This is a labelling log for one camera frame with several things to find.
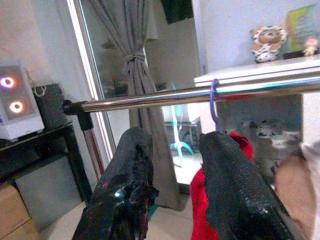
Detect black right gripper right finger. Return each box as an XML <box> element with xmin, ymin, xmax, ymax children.
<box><xmin>199</xmin><ymin>131</ymin><xmax>295</xmax><ymax>240</ymax></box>

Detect red garment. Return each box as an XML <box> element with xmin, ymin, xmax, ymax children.
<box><xmin>189</xmin><ymin>94</ymin><xmax>255</xmax><ymax>240</ymax></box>

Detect spotted plush bear toy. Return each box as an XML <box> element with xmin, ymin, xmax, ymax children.
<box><xmin>249</xmin><ymin>24</ymin><xmax>288</xmax><ymax>63</ymax></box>

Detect teal white standing fan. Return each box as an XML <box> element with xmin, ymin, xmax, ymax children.
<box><xmin>164</xmin><ymin>104</ymin><xmax>195</xmax><ymax>168</ymax></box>

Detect grey box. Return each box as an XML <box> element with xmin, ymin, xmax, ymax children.
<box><xmin>14</xmin><ymin>156</ymin><xmax>83</xmax><ymax>230</ymax></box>

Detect black desk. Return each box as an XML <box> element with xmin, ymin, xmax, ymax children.
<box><xmin>0</xmin><ymin>122</ymin><xmax>93</xmax><ymax>203</ymax></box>

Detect white patterned mug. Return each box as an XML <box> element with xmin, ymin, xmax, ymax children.
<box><xmin>256</xmin><ymin>121</ymin><xmax>272</xmax><ymax>138</ymax></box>

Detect black card stand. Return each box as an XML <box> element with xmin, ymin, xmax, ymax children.
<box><xmin>283</xmin><ymin>50</ymin><xmax>305</xmax><ymax>60</ymax></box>

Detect silver door frame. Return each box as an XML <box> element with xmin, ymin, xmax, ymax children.
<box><xmin>66</xmin><ymin>0</ymin><xmax>113</xmax><ymax>163</ymax></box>

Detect black paper gift bag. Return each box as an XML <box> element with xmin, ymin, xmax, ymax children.
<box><xmin>31</xmin><ymin>83</ymin><xmax>68</xmax><ymax>130</ymax></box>

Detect green yellow card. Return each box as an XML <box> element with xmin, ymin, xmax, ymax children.
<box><xmin>286</xmin><ymin>3</ymin><xmax>318</xmax><ymax>52</ymax></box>

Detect purple plastic hanger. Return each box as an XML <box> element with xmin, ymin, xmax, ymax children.
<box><xmin>209</xmin><ymin>78</ymin><xmax>222</xmax><ymax>133</ymax></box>

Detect small doll figurine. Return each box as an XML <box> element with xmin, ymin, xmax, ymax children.
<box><xmin>302</xmin><ymin>36</ymin><xmax>320</xmax><ymax>57</ymax></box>

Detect beige garment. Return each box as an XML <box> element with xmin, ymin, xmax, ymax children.
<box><xmin>274</xmin><ymin>156</ymin><xmax>316</xmax><ymax>240</ymax></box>

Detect white computer case lit fans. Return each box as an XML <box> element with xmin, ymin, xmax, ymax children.
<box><xmin>0</xmin><ymin>58</ymin><xmax>46</xmax><ymax>141</ymax></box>

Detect brown cardboard box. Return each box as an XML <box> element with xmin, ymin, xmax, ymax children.
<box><xmin>0</xmin><ymin>181</ymin><xmax>42</xmax><ymax>240</ymax></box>

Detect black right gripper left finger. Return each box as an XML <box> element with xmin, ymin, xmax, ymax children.
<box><xmin>72</xmin><ymin>126</ymin><xmax>160</xmax><ymax>240</ymax></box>

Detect white cabinet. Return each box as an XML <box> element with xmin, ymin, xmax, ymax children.
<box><xmin>193</xmin><ymin>53</ymin><xmax>320</xmax><ymax>186</ymax></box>

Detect black rail corner joint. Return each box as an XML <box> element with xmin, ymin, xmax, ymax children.
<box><xmin>61</xmin><ymin>99</ymin><xmax>95</xmax><ymax>131</ymax></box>

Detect copper rail upright pole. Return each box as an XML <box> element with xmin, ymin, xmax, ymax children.
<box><xmin>83</xmin><ymin>128</ymin><xmax>105</xmax><ymax>176</ymax></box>

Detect grey tied curtain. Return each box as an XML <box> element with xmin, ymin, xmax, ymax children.
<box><xmin>86</xmin><ymin>0</ymin><xmax>188</xmax><ymax>213</ymax></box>

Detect dark hanging garment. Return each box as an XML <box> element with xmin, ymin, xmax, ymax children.
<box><xmin>161</xmin><ymin>0</ymin><xmax>195</xmax><ymax>25</ymax></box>

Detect chrome clothes rail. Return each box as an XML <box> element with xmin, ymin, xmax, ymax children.
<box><xmin>81</xmin><ymin>76</ymin><xmax>320</xmax><ymax>113</ymax></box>

